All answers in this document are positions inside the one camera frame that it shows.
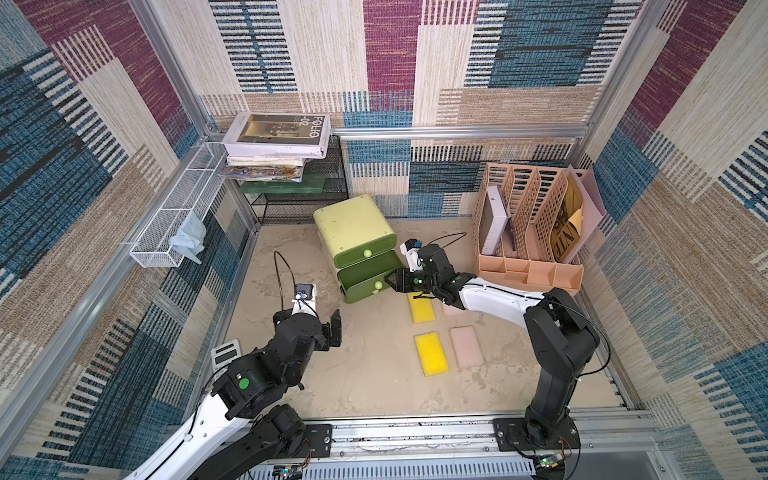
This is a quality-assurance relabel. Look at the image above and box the green drawer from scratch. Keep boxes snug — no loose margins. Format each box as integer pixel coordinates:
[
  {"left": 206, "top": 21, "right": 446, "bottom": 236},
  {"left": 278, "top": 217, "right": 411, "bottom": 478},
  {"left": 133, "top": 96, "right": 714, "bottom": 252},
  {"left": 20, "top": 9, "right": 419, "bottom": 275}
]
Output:
[
  {"left": 332, "top": 233, "right": 397, "bottom": 269},
  {"left": 339, "top": 272, "right": 390, "bottom": 304},
  {"left": 337, "top": 250, "right": 402, "bottom": 289}
]

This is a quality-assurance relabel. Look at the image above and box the yellow sponge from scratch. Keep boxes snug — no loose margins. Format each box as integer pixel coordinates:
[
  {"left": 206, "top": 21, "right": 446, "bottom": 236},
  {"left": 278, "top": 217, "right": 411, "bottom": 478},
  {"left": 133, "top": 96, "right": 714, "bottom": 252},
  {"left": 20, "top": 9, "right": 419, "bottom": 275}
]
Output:
[
  {"left": 407, "top": 292, "right": 436, "bottom": 324},
  {"left": 414, "top": 332, "right": 449, "bottom": 377}
]

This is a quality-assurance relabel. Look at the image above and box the green top drawer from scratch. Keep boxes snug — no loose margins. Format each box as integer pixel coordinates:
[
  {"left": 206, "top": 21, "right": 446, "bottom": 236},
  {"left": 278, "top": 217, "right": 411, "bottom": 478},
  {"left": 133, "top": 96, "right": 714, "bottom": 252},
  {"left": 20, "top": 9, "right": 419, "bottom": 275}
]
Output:
[{"left": 332, "top": 233, "right": 397, "bottom": 269}]

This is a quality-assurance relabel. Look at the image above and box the green bottom drawer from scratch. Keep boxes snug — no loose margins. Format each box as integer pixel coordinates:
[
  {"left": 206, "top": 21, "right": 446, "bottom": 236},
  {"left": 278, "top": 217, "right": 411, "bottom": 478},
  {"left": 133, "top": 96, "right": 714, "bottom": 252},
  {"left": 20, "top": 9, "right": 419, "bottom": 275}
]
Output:
[{"left": 339, "top": 272, "right": 390, "bottom": 304}]

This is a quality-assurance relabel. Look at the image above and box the green three-drawer cabinet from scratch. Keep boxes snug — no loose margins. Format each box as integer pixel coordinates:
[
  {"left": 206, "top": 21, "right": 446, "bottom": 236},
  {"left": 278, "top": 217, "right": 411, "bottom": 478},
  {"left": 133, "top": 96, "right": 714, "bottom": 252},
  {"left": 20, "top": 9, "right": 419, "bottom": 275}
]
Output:
[{"left": 313, "top": 195, "right": 397, "bottom": 298}]

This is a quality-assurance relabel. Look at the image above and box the pink sponge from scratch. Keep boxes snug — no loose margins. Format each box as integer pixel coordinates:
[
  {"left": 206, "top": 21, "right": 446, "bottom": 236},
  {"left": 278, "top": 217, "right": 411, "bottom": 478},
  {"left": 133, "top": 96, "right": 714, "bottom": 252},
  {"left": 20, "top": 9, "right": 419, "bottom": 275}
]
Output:
[
  {"left": 441, "top": 304, "right": 465, "bottom": 317},
  {"left": 450, "top": 326, "right": 484, "bottom": 369}
]

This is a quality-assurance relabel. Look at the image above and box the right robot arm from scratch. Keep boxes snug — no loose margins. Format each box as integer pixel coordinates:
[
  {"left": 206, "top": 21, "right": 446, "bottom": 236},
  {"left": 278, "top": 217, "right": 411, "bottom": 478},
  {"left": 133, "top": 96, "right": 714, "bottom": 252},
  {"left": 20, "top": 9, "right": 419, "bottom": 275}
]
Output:
[{"left": 385, "top": 239, "right": 601, "bottom": 451}]

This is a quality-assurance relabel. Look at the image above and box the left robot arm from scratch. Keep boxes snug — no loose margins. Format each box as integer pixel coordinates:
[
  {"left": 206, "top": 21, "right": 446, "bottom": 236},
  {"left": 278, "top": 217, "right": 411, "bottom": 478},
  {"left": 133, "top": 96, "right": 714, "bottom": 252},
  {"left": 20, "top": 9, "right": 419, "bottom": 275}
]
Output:
[{"left": 129, "top": 310, "right": 342, "bottom": 479}]

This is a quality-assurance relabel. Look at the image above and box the white calculator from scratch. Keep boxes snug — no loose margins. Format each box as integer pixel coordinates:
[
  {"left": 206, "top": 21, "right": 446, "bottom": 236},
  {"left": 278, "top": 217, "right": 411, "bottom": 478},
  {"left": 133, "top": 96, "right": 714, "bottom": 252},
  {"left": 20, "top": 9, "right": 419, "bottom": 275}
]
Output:
[{"left": 211, "top": 339, "right": 242, "bottom": 370}]

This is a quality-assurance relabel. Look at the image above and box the white book in organizer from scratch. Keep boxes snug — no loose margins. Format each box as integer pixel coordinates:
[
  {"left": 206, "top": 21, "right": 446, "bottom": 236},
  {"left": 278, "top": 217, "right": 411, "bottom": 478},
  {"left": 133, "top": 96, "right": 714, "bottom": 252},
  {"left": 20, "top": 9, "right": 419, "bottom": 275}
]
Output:
[{"left": 478, "top": 185, "right": 508, "bottom": 256}]

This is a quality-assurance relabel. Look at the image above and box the pink desk file organizer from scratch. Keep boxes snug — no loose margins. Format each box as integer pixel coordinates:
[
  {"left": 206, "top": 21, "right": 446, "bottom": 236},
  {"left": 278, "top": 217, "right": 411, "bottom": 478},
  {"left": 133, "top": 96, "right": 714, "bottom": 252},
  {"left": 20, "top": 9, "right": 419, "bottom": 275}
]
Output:
[{"left": 473, "top": 163, "right": 584, "bottom": 295}]

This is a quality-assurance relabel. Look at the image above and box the green tray on shelf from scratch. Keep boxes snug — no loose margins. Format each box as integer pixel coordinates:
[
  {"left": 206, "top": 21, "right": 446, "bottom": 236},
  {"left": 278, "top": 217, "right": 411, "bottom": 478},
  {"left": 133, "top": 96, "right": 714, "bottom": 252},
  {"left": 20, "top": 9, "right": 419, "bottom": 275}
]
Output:
[{"left": 240, "top": 175, "right": 326, "bottom": 195}]

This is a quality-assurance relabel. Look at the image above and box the yellow brown magazine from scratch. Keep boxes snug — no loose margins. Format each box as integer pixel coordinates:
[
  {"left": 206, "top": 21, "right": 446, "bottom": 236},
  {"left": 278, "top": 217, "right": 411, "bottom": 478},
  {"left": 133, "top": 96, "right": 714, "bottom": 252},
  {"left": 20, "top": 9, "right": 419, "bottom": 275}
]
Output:
[{"left": 550, "top": 174, "right": 583, "bottom": 263}]

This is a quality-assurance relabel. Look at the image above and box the crumpled white cloth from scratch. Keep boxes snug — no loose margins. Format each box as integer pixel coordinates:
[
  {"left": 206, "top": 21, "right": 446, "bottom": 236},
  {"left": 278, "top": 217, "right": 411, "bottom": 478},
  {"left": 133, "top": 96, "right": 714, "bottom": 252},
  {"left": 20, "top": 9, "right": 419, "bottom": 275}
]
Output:
[{"left": 168, "top": 211, "right": 207, "bottom": 264}]

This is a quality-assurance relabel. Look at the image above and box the stack of magazines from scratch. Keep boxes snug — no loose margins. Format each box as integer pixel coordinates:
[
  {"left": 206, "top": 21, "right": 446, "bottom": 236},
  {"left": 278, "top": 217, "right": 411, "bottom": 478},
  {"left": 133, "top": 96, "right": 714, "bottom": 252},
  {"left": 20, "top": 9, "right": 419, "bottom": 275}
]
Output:
[{"left": 217, "top": 156, "right": 307, "bottom": 182}]

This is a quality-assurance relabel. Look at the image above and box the pink folder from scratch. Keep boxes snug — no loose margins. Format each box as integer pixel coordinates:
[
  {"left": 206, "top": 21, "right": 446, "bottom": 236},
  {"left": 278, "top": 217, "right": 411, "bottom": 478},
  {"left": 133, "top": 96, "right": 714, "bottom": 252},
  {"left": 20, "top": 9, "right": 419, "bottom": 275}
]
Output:
[{"left": 563, "top": 166, "right": 606, "bottom": 263}]

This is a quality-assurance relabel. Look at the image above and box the large white book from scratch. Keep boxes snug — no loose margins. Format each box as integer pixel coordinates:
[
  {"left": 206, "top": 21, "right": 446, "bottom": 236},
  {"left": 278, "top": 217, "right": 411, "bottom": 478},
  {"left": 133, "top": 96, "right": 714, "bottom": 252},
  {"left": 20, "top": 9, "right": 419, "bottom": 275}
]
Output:
[{"left": 222, "top": 112, "right": 331, "bottom": 159}]

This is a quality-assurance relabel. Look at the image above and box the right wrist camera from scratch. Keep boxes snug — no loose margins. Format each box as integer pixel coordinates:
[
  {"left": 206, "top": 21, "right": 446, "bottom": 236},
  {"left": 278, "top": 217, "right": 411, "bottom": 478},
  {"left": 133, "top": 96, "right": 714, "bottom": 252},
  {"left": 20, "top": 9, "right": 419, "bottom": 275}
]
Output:
[{"left": 400, "top": 239, "right": 422, "bottom": 272}]

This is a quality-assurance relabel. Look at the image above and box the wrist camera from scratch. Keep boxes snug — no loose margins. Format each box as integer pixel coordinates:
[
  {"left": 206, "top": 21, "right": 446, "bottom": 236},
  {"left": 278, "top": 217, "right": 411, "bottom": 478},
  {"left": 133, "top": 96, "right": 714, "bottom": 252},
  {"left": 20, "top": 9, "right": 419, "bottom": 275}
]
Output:
[
  {"left": 400, "top": 239, "right": 422, "bottom": 272},
  {"left": 291, "top": 283, "right": 319, "bottom": 318}
]

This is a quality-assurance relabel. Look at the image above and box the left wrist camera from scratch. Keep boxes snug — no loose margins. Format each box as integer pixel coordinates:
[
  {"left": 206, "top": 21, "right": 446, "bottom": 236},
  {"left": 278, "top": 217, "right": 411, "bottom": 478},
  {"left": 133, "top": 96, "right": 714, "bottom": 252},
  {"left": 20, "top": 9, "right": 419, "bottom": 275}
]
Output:
[{"left": 291, "top": 283, "right": 319, "bottom": 318}]

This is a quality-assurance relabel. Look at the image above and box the right camera cable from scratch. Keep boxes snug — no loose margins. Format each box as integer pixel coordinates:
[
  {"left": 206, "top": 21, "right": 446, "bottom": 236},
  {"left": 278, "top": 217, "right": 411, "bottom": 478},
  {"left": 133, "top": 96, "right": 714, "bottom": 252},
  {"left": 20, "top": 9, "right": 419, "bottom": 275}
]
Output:
[{"left": 419, "top": 231, "right": 469, "bottom": 250}]

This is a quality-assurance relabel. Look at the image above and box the camera cable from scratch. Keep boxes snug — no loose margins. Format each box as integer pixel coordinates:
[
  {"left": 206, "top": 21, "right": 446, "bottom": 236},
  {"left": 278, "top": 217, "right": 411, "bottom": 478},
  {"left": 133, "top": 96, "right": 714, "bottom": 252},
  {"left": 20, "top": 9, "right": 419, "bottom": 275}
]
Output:
[
  {"left": 419, "top": 231, "right": 469, "bottom": 250},
  {"left": 272, "top": 250, "right": 298, "bottom": 313}
]

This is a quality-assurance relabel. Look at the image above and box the left camera cable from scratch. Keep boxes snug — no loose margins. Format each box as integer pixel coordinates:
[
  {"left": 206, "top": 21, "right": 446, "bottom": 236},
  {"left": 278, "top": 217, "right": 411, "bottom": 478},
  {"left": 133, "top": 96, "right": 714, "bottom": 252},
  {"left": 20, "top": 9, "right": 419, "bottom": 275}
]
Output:
[{"left": 272, "top": 250, "right": 298, "bottom": 313}]

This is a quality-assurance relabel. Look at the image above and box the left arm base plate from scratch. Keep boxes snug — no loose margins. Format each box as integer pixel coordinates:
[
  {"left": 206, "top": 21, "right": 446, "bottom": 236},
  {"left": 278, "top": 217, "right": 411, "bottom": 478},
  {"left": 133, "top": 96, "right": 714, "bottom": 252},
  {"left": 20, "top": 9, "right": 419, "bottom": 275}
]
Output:
[{"left": 283, "top": 423, "right": 333, "bottom": 460}]

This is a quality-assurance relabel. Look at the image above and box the black wire shelf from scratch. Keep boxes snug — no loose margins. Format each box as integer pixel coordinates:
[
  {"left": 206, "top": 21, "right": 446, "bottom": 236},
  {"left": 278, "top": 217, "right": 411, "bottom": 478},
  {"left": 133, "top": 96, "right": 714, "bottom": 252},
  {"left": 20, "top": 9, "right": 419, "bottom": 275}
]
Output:
[{"left": 240, "top": 135, "right": 349, "bottom": 225}]

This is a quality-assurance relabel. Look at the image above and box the white wire basket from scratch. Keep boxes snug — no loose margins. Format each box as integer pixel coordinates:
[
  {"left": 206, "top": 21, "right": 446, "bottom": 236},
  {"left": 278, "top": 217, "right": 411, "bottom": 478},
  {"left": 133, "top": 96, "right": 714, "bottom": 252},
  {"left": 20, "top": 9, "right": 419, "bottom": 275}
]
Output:
[{"left": 130, "top": 142, "right": 226, "bottom": 268}]

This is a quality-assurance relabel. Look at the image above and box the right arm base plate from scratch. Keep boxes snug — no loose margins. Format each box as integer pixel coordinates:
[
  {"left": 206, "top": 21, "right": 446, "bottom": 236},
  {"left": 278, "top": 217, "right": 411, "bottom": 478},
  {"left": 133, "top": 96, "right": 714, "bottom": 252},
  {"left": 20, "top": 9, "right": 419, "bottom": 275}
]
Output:
[{"left": 492, "top": 416, "right": 581, "bottom": 453}]

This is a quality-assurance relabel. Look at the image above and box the aluminium front rail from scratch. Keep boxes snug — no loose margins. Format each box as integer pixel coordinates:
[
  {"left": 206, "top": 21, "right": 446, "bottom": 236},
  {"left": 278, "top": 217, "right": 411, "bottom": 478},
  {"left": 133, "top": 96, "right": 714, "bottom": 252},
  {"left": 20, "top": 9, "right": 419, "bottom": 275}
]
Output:
[{"left": 149, "top": 413, "right": 685, "bottom": 480}]

